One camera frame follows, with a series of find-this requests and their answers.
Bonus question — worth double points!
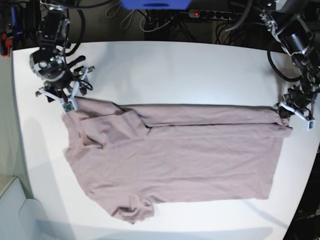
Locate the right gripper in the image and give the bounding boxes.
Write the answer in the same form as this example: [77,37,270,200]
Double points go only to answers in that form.
[35,66,95,103]

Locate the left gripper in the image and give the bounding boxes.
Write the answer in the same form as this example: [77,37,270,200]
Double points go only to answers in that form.
[274,86,317,120]

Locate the mauve t-shirt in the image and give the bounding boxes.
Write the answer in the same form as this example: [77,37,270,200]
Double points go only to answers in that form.
[62,98,293,224]

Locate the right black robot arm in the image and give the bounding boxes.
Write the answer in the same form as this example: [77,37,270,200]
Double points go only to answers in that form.
[29,0,95,103]

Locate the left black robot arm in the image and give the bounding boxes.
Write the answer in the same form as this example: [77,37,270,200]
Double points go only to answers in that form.
[254,0,320,119]

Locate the red and black clamp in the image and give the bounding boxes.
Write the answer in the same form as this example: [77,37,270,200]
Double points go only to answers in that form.
[0,32,13,58]

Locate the blue plastic box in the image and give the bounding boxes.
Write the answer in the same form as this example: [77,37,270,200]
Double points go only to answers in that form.
[121,0,191,10]

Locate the black power strip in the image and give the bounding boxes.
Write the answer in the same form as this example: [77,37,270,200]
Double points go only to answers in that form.
[187,9,242,22]

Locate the grey rounded bin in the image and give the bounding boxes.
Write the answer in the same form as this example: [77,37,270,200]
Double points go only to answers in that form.
[0,177,52,240]

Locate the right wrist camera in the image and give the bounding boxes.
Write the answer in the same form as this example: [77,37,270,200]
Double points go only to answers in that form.
[60,98,78,114]

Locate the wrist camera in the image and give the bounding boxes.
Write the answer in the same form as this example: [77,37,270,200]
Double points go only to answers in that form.
[60,98,78,114]
[302,119,316,132]

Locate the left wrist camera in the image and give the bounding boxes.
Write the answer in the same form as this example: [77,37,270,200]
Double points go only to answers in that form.
[302,119,316,132]

